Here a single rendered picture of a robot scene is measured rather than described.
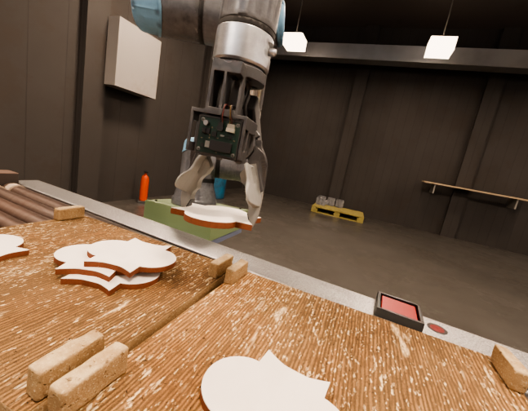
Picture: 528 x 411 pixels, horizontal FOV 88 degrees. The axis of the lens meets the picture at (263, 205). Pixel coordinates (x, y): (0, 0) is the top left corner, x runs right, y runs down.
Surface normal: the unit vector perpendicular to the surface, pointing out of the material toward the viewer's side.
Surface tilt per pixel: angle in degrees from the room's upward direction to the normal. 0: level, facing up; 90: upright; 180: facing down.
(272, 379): 0
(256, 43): 89
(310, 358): 0
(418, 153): 90
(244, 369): 0
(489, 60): 90
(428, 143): 90
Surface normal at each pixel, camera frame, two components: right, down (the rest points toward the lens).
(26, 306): 0.18, -0.97
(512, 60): -0.36, 0.11
